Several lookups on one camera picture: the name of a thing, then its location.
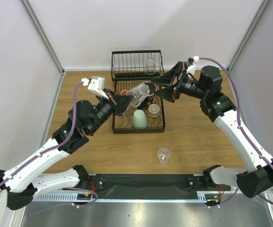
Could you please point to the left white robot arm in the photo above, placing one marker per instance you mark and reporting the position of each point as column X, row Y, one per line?
column 26, row 181

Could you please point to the pale green cup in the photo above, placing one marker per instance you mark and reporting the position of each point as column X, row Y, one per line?
column 139, row 119

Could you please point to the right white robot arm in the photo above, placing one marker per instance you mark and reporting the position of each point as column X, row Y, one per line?
column 257, row 176

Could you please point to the clear stemless glass back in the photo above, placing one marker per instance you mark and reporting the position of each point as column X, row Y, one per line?
column 150, row 66

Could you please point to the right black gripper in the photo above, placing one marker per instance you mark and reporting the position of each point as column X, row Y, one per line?
column 177, row 82

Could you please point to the clear stemless glass front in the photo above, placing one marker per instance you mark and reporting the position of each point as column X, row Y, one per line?
column 139, row 94

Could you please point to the black wire dish rack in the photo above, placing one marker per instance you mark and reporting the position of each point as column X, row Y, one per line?
column 127, row 71

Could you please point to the clear stemless glass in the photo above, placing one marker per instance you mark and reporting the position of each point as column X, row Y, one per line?
column 150, row 66
column 139, row 94
column 163, row 155

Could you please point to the aluminium frame post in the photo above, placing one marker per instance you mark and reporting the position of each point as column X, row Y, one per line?
column 41, row 33
column 261, row 9

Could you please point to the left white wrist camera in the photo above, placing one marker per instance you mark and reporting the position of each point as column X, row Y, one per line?
column 96, row 85

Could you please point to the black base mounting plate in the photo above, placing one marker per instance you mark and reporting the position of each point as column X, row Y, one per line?
column 150, row 183

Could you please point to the right aluminium frame post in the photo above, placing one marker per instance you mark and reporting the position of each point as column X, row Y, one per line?
column 261, row 9

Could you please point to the grey slotted cable duct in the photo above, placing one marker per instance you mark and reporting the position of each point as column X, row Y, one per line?
column 125, row 196

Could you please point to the small orange black cup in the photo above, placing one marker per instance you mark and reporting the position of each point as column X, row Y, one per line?
column 123, row 92

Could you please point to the short clear glass tumbler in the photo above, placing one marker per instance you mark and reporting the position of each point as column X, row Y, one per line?
column 154, row 110

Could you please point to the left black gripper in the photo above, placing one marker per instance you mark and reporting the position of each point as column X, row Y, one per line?
column 118, row 102

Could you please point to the black skull pattern mug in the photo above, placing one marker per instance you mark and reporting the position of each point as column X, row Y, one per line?
column 151, row 98

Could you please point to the left aluminium frame post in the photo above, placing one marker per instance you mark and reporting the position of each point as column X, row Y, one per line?
column 41, row 33

